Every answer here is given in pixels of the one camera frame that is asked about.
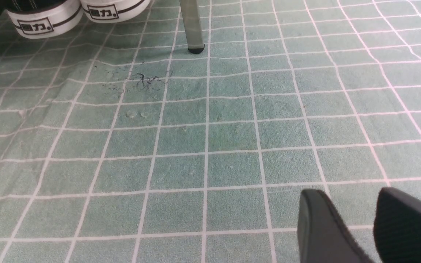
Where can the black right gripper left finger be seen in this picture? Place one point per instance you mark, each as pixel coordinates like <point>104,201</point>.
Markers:
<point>322,235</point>

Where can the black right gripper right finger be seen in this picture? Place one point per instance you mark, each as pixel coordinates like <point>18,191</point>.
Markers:
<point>397,227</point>

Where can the steel shoe rack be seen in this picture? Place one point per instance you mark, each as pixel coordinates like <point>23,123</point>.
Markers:
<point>192,26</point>

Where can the black canvas sneaker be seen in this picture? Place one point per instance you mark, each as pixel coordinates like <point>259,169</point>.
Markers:
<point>112,11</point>
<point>37,19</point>

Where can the green checked floor mat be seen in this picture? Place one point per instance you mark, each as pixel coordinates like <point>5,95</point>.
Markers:
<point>117,145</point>

